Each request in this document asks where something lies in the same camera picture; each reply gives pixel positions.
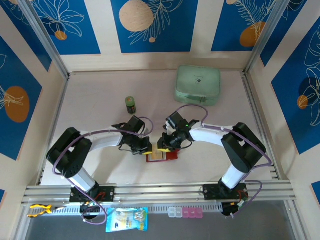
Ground red leather card holder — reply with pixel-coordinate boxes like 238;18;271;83
145;149;180;164

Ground small green bottle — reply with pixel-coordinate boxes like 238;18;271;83
124;96;138;115

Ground mint green zip pouch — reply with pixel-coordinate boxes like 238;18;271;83
173;64;222;106

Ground clear and pink pill organiser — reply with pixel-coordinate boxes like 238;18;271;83
167;206;203;219

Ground blue snack bag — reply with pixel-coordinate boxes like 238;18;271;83
105;206;149;233

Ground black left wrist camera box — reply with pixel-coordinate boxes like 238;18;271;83
126;115;146;135

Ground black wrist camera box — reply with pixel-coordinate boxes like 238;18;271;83
126;115;146;135
165;111;189;129

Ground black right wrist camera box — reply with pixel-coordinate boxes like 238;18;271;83
165;111;189;129

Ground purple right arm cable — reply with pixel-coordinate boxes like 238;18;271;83
174;104;273;219

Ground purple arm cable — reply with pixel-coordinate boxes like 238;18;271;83
51;116;154;226
174;104;273;219

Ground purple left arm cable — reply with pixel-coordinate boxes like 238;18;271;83
51;116;154;226

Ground aluminium mounting rail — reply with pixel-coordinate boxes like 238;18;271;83
21;181;297;207

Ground grey slotted cable duct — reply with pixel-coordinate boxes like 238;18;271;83
49;203;223;217

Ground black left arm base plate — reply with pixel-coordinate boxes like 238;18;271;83
69;186;116;203

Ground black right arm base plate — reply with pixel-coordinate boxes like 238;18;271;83
202;183;250;201

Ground aluminium side rail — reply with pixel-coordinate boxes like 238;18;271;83
241;72;280;181
36;73;71;186

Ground yellow-handled pliers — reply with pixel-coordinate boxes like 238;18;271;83
27;203;67;219

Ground aluminium frame post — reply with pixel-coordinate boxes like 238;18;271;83
243;0;294;76
17;0;71;79

